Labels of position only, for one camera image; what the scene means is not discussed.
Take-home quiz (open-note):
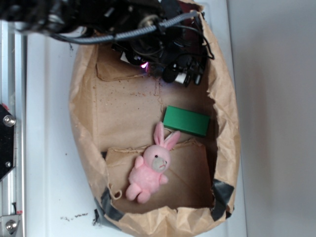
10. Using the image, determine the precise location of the green rectangular block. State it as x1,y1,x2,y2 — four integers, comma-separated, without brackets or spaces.
163,106,210,137

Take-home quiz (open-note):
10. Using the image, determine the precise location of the brown paper bag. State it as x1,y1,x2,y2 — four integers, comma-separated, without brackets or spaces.
70,18,240,237

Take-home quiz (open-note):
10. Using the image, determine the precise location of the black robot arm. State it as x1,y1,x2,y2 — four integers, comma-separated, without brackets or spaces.
0,0,214,85

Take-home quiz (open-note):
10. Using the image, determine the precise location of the grey braided cable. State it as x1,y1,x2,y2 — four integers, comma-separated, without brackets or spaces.
50,10,199,45

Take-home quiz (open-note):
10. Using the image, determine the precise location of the black metal bracket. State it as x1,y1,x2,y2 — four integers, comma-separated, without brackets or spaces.
0,104,16,181

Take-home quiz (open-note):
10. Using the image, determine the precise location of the silver corner bracket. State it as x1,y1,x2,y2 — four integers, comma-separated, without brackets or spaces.
0,215,23,237

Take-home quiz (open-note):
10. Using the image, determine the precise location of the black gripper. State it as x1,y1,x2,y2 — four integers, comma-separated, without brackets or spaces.
97,0,206,85

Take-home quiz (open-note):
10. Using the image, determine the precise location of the aluminium frame rail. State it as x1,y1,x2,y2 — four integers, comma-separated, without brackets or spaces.
0,21,26,236

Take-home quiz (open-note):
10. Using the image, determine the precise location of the pink plush bunny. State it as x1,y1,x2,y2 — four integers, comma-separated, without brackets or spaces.
125,121,181,203

